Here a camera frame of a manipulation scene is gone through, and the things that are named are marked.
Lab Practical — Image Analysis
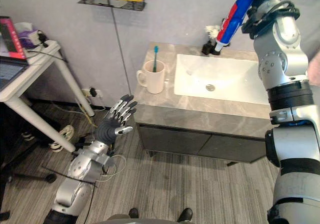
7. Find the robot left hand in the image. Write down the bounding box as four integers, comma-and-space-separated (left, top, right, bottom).
95, 94, 139, 145

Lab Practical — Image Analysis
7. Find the blue red toothpaste tube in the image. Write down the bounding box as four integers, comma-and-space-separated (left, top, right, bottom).
212, 0, 256, 55

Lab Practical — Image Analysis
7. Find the white shoe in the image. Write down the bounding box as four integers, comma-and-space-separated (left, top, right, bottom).
58, 124, 76, 145
48, 141, 64, 153

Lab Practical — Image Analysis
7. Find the white fluffy item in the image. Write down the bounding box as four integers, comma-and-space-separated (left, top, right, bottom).
204, 25, 221, 39

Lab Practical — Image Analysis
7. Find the grey marble vanity cabinet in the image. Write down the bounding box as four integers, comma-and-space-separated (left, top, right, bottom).
133, 42, 274, 167

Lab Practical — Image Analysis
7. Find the white ceramic mug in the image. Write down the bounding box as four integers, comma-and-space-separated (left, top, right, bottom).
136, 60, 166, 95

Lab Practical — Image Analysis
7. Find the black faucet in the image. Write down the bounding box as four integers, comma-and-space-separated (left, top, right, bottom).
201, 37, 217, 56

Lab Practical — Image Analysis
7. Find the black stand base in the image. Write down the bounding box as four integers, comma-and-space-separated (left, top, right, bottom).
0, 163, 57, 185

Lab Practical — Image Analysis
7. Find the teal toothbrush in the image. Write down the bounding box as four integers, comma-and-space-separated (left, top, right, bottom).
152, 45, 160, 73

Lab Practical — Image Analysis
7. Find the white table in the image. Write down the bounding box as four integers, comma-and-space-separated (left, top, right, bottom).
0, 38, 96, 153

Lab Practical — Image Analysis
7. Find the person's hand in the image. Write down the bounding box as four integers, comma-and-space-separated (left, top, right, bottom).
307, 51, 320, 87

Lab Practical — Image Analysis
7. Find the white sink basin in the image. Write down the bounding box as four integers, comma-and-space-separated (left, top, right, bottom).
173, 53, 273, 106

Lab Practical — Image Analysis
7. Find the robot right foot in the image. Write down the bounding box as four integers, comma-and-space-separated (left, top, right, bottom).
176, 207, 194, 224

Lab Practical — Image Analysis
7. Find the black power adapter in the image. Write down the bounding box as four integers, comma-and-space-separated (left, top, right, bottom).
36, 30, 51, 48

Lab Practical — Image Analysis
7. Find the purple tissue pack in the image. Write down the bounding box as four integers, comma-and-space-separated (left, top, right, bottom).
14, 21, 39, 48

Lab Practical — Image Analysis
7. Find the open laptop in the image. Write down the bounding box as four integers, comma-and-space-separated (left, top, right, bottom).
0, 16, 29, 90

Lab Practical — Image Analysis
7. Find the yellow cable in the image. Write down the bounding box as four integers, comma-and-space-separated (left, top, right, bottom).
76, 96, 99, 129

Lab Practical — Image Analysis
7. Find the white thin cable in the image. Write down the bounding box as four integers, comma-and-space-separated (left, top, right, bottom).
96, 154, 128, 183

